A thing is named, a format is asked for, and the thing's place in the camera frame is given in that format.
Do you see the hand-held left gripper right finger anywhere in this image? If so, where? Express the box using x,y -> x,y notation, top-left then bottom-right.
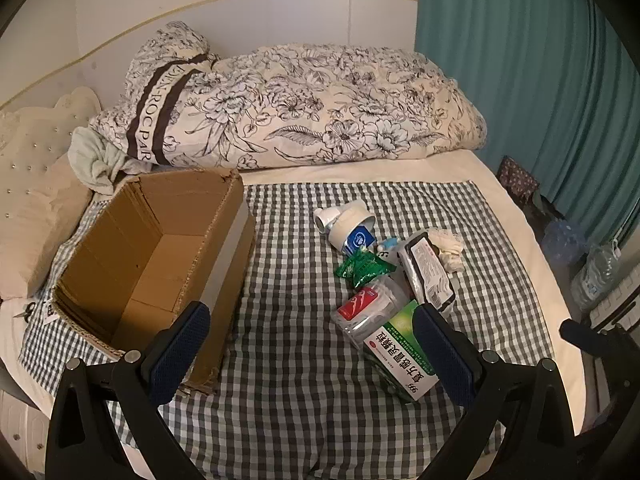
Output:
414,304 -> 588,480

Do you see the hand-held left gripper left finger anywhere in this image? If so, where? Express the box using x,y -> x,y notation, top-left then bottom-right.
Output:
45,301 -> 211,480

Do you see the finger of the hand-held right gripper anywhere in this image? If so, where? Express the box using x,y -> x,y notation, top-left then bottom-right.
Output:
559,318 -> 640,366

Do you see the green white medicine box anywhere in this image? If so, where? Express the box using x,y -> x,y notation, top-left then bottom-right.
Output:
362,300 -> 451,403

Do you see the clear cotton swab container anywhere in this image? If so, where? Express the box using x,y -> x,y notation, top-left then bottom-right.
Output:
331,280 -> 418,348

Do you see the black white printed packet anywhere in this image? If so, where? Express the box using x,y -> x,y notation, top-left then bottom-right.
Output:
397,232 -> 457,313

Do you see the brown cardboard box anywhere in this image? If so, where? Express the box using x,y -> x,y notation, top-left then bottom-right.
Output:
50,167 -> 257,396

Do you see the white lace cloth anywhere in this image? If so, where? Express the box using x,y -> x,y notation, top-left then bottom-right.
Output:
427,227 -> 466,273

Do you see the green snack packet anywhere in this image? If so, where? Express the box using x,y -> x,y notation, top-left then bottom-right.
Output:
334,249 -> 393,288

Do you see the small white spotted item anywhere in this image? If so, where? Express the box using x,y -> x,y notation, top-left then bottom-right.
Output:
375,237 -> 401,261

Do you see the white tape roll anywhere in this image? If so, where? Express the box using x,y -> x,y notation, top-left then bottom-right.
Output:
327,199 -> 376,256

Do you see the small white bottle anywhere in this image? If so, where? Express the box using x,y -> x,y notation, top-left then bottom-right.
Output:
314,207 -> 375,256

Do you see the white ribbed object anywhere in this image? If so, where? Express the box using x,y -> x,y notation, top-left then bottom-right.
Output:
589,280 -> 640,333

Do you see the clear water bottle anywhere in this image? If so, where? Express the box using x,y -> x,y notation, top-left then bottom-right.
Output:
570,242 -> 623,311

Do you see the blue plastic bag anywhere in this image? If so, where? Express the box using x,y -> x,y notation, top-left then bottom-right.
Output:
541,220 -> 588,266

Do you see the checkered grey cloth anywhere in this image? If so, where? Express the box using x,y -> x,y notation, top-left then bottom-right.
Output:
17,180 -> 556,480

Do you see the dark floral bag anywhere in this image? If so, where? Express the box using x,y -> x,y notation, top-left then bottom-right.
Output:
497,156 -> 541,206

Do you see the light green cloth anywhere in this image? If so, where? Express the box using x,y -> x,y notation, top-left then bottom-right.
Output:
69,126 -> 128,196

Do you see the cream tufted headboard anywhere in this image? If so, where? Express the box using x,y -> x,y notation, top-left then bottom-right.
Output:
0,87 -> 101,233

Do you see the floral patterned duvet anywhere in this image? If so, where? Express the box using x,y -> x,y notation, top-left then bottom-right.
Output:
89,21 -> 488,170

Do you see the teal curtain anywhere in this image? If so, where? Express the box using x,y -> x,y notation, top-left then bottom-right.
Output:
414,0 -> 640,281

